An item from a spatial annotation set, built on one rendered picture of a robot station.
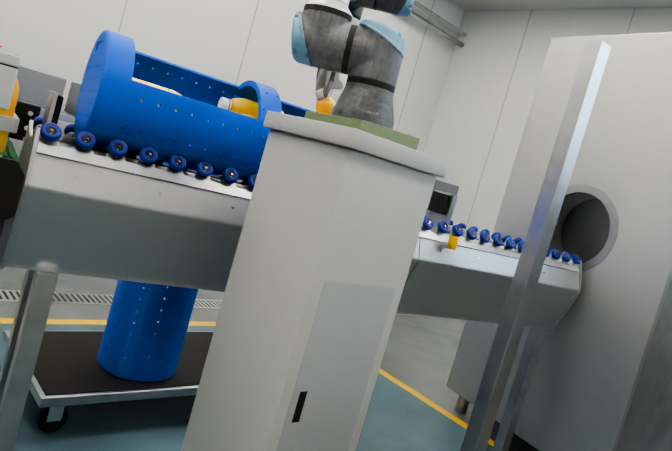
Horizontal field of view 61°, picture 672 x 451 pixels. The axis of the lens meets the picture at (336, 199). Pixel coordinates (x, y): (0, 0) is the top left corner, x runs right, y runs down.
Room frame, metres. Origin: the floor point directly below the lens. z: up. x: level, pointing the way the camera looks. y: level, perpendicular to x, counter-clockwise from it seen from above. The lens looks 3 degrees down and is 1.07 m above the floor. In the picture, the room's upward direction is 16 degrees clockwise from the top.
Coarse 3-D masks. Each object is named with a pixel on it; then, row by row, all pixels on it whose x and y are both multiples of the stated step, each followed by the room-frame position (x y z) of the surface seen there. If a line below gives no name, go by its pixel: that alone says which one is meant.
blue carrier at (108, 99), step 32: (96, 64) 1.39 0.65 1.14; (128, 64) 1.33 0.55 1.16; (160, 64) 1.57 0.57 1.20; (96, 96) 1.30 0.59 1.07; (128, 96) 1.33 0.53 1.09; (160, 96) 1.37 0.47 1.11; (192, 96) 1.67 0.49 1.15; (224, 96) 1.71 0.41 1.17; (256, 96) 1.73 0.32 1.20; (96, 128) 1.33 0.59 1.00; (128, 128) 1.36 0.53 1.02; (160, 128) 1.39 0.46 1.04; (192, 128) 1.42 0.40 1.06; (224, 128) 1.46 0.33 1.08; (256, 128) 1.51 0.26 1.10; (160, 160) 1.51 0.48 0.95; (192, 160) 1.49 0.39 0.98; (224, 160) 1.51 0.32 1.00; (256, 160) 1.55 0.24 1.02
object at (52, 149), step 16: (48, 144) 1.28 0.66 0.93; (80, 160) 1.31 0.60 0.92; (96, 160) 1.33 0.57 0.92; (112, 160) 1.36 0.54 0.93; (144, 176) 1.39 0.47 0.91; (160, 176) 1.42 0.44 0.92; (176, 176) 1.45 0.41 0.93; (224, 192) 1.51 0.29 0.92; (240, 192) 1.54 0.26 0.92; (464, 240) 2.06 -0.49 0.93; (480, 240) 2.12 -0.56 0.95; (512, 256) 2.19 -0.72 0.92
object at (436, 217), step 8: (440, 192) 2.13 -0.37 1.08; (432, 200) 2.13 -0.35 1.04; (440, 200) 2.09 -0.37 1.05; (448, 200) 2.07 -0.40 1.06; (456, 200) 2.08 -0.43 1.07; (432, 208) 2.12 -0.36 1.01; (440, 208) 2.08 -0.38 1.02; (448, 208) 2.07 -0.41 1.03; (432, 216) 2.13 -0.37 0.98; (440, 216) 2.10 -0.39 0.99; (448, 216) 2.07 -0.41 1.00; (448, 224) 2.08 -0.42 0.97
